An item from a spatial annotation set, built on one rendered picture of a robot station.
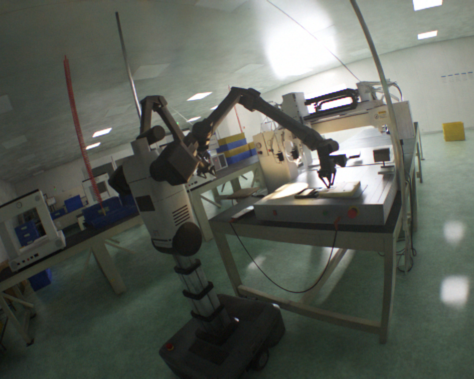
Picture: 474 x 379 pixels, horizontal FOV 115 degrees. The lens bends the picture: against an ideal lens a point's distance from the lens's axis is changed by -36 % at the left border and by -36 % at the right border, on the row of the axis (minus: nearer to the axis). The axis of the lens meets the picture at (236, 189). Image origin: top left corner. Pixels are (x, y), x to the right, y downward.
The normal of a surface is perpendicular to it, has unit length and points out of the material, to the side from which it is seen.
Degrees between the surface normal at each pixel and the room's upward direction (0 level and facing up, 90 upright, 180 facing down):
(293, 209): 90
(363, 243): 90
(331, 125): 90
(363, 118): 90
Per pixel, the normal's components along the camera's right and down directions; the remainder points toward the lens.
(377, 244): -0.68, 0.35
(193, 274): 0.79, -0.11
